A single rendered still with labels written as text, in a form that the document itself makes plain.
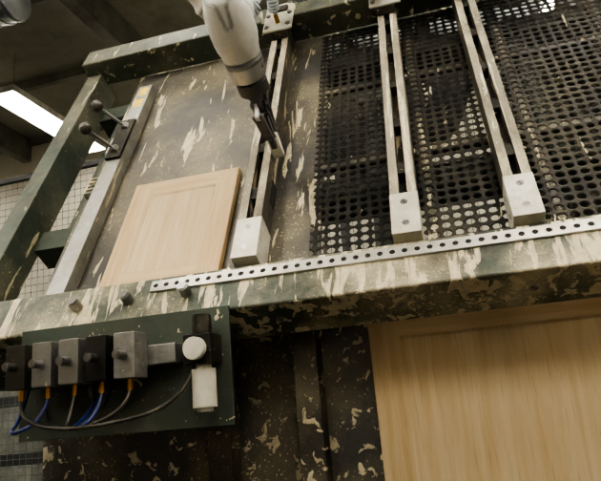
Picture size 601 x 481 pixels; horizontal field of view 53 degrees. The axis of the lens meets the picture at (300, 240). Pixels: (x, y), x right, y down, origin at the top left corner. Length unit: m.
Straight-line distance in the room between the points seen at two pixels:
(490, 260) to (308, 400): 0.52
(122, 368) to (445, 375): 0.69
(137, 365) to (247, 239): 0.36
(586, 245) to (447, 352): 0.39
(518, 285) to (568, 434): 0.36
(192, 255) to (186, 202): 0.21
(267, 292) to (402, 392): 0.39
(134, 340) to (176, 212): 0.50
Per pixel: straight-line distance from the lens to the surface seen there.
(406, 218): 1.30
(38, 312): 1.56
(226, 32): 1.39
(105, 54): 2.48
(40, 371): 1.36
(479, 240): 1.26
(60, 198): 2.06
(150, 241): 1.60
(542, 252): 1.24
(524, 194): 1.32
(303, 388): 1.43
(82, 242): 1.68
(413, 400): 1.43
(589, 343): 1.45
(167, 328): 1.33
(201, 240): 1.52
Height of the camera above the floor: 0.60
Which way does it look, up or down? 15 degrees up
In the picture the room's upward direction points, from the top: 5 degrees counter-clockwise
